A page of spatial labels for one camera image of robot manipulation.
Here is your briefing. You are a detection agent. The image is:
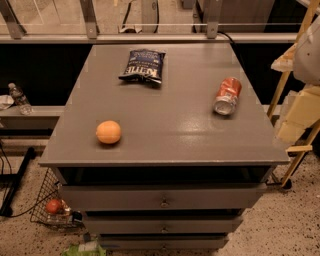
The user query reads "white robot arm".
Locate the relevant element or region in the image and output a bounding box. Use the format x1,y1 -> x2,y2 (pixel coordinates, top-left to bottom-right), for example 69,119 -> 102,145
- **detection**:
293,16 -> 320,86

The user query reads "top grey drawer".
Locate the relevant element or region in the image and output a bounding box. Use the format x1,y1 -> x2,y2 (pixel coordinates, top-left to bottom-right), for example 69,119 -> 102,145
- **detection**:
59,183 -> 266,211

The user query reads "black wire basket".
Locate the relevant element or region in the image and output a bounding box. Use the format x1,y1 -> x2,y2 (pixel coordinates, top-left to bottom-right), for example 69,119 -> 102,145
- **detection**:
30,169 -> 83,230

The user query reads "grey drawer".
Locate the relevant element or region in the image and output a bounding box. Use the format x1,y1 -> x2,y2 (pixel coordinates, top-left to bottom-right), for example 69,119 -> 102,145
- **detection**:
99,235 -> 228,250
59,183 -> 266,211
84,215 -> 243,234

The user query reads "bottom grey drawer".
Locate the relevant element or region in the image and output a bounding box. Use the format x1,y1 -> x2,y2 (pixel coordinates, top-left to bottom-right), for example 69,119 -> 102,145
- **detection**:
99,235 -> 228,250

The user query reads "red apple in basket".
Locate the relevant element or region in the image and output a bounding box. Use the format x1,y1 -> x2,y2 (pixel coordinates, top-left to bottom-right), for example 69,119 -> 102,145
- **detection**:
46,199 -> 62,214

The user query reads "blue Kettle chips bag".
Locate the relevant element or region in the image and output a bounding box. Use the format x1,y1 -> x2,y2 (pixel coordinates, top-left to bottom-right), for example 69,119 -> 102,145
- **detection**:
119,49 -> 166,84

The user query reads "grey drawer cabinet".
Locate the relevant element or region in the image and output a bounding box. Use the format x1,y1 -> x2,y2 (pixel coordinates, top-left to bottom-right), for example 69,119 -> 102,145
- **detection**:
41,44 -> 288,239

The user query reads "middle grey drawer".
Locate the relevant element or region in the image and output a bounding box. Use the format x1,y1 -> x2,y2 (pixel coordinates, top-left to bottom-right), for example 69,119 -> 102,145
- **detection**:
84,215 -> 243,234

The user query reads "red coke can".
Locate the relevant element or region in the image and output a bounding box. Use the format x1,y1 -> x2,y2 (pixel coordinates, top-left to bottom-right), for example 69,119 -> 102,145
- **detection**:
213,77 -> 242,116

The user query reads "black cable on floor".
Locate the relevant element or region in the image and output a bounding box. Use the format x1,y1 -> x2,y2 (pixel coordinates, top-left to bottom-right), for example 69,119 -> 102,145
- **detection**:
0,139 -> 61,219

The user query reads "crumpled white paper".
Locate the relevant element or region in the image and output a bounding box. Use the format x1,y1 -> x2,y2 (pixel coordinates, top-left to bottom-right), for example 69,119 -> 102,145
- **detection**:
0,95 -> 14,110

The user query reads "green snack bag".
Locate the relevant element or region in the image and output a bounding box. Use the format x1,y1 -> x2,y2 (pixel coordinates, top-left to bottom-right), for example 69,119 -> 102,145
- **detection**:
61,241 -> 106,256

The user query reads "clear plastic water bottle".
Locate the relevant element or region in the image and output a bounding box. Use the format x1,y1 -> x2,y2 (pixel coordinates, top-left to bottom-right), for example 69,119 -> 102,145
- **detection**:
8,83 -> 32,115

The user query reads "orange fruit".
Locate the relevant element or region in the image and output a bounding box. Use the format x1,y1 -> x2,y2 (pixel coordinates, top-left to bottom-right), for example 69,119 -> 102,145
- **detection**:
96,120 -> 121,144

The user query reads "black metal stand leg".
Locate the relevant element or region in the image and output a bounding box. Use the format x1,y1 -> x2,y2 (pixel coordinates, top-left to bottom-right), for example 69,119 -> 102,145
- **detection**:
0,147 -> 36,217

